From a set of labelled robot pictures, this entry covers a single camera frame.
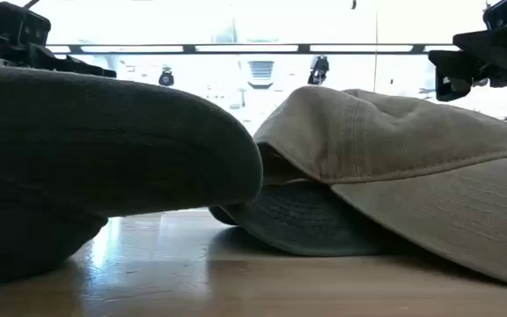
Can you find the black horizontal frame bar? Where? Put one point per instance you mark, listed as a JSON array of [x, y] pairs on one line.
[[244, 48]]

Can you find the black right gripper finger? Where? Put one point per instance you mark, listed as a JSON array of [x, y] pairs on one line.
[[453, 72], [478, 46]]

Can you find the beige baseball cap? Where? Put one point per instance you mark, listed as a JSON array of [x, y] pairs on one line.
[[412, 145]]

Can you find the washed blue-grey baseball cap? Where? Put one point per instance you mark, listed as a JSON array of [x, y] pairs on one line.
[[306, 220]]

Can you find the round black hanging camera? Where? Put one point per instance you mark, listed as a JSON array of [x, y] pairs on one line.
[[166, 78]]

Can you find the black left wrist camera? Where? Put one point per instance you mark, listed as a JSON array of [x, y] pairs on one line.
[[27, 24]]

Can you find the dark grey fabric hat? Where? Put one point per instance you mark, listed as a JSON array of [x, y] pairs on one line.
[[82, 145]]

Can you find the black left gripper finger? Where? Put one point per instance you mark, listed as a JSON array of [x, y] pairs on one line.
[[68, 64]]

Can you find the black hanging spotlight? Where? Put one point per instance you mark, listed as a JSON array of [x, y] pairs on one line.
[[318, 70]]

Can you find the silver ceiling ventilation duct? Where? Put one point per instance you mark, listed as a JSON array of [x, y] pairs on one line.
[[260, 74]]

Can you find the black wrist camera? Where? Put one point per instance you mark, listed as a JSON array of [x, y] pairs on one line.
[[506, 12], [27, 24]]

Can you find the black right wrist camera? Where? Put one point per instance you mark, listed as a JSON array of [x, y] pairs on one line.
[[506, 12]]

